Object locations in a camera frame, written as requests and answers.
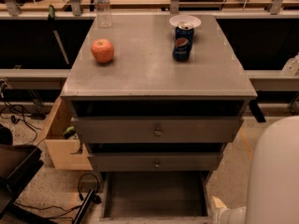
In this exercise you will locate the blue pepsi can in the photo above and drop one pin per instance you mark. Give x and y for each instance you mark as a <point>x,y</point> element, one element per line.
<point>183,41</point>

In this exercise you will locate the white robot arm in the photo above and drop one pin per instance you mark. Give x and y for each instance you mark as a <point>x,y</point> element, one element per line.
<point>273,189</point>

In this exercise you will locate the black chair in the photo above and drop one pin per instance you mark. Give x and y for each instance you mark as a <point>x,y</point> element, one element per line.
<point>18,165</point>

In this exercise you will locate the grey wooden drawer cabinet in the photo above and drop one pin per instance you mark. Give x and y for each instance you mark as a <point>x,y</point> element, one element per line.
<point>143,81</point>

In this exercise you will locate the grey drawer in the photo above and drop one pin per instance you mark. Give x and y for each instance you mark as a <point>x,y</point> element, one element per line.
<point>156,198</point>
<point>201,130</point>
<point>137,162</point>

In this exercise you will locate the green handled tool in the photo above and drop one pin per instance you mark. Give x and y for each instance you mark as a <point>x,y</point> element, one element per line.
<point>51,19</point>

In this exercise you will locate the light wooden box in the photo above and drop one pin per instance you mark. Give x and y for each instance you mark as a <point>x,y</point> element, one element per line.
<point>65,154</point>

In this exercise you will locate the clear plastic water bottle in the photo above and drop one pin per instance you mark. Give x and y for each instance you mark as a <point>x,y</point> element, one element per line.
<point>103,13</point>

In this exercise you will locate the red apple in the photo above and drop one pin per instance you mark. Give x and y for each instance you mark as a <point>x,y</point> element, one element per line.
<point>102,50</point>

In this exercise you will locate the green object in box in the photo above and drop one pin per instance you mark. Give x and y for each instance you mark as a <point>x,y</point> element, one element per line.
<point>70,131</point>

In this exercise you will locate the grey middle drawer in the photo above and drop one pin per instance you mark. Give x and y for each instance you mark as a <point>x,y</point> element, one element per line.
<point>137,162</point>

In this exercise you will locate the padded gripper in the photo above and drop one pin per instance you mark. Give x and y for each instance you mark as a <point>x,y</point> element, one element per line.
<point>219,215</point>

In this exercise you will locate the grey top drawer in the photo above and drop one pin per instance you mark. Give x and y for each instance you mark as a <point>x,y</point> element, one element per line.
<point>201,130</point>

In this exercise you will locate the grey bottom drawer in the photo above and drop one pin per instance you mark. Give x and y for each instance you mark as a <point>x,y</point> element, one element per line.
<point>156,198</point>

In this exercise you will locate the white bowl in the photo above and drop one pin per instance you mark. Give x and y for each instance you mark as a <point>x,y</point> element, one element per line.
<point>194,21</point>

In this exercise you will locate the black power strip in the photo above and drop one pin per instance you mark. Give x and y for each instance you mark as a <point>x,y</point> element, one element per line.
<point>84,207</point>

